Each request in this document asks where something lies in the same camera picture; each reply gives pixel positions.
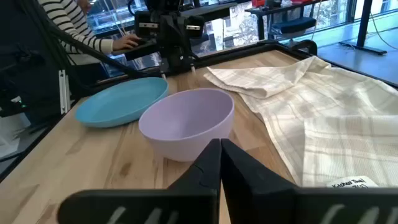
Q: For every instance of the black desk with mouse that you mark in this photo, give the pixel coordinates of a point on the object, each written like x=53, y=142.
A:
x=140, y=51

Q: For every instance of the person's hand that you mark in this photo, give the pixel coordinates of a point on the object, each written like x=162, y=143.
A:
x=126, y=42

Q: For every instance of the lilac bowl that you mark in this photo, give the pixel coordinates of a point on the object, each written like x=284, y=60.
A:
x=186, y=124

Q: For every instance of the white checked kitchen towel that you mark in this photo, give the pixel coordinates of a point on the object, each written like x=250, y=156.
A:
x=326, y=118

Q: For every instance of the black background desk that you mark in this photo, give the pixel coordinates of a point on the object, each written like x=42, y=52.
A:
x=261, y=14

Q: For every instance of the person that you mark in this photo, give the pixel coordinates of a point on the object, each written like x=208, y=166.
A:
x=71, y=18

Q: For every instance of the white paper booklet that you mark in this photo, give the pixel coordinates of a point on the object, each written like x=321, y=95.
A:
x=12, y=133

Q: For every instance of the black office chair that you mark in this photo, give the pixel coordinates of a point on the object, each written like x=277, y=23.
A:
x=293, y=25

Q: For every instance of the black diagonal desk bar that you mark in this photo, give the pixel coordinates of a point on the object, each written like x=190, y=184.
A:
x=93, y=51

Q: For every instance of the blue plate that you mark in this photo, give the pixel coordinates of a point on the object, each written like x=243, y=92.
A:
x=118, y=102

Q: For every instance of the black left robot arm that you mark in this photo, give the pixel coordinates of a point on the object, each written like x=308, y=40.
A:
x=164, y=4

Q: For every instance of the silver metal bracket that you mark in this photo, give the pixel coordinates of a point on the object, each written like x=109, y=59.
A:
x=63, y=91

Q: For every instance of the white towel label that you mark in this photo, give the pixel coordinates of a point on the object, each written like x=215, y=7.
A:
x=351, y=182

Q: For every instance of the black frame clamp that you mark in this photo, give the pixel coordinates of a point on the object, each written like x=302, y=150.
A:
x=306, y=43

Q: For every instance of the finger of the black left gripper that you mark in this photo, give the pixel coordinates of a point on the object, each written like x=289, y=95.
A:
x=183, y=54
x=168, y=54

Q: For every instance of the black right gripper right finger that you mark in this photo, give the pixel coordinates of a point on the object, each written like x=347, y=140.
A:
x=264, y=202

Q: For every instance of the red object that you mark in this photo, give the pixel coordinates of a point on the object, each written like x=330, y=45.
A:
x=259, y=3

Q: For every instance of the black desk leg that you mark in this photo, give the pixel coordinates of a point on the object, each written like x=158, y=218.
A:
x=364, y=25

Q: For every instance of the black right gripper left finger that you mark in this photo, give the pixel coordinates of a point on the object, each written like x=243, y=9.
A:
x=192, y=202

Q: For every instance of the black device green light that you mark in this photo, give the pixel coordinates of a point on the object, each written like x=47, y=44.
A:
x=12, y=105

